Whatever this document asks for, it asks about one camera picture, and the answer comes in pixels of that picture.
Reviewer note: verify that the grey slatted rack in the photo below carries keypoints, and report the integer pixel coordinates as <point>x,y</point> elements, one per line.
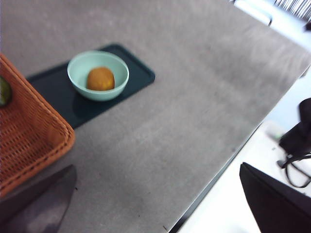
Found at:
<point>294,7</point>

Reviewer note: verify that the white rounded frame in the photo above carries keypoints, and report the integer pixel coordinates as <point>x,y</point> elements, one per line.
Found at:
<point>252,9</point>

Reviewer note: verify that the green avocado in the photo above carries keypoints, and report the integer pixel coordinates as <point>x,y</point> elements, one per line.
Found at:
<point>4,92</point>

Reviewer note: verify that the brown kiwi fruit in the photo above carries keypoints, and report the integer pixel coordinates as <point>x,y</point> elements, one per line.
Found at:
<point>100,78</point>

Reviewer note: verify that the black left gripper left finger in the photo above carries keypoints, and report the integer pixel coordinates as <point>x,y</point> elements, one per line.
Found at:
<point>36,211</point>

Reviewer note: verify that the teal ceramic bowl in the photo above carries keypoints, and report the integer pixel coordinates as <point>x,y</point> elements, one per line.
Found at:
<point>80,70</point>

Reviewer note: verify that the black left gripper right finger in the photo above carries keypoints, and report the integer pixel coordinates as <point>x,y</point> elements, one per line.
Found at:
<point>279,211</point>

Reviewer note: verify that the brown wicker basket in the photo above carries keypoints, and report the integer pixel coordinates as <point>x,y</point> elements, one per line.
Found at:
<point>29,136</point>

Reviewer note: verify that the dark green rectangular tray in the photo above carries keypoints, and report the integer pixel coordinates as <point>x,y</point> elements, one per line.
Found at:
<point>56,89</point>

